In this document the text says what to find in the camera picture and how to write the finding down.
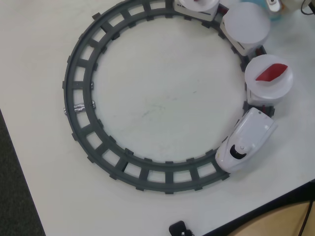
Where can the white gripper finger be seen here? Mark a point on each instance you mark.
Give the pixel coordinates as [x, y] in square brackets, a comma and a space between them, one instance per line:
[291, 3]
[272, 4]

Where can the light blue dish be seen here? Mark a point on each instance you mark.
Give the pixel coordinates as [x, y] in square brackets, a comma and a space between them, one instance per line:
[275, 16]

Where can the red tuna sushi toy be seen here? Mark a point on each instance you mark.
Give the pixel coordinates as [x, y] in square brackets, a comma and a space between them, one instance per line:
[270, 72]

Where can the white Shinkansen toy locomotive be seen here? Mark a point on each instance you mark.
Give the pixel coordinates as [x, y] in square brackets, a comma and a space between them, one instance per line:
[253, 127]

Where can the white round plate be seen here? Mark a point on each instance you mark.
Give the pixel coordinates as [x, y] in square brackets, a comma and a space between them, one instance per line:
[246, 22]
[270, 89]
[197, 6]

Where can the grey circular toy train track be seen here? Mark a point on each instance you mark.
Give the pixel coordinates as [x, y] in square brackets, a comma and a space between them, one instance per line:
[169, 167]

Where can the silver foil tape strip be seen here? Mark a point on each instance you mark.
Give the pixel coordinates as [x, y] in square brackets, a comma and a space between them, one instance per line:
[79, 108]

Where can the light wooden furniture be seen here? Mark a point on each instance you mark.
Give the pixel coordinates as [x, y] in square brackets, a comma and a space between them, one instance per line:
[283, 223]

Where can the black clamp block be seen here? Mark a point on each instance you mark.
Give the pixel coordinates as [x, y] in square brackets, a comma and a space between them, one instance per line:
[178, 227]

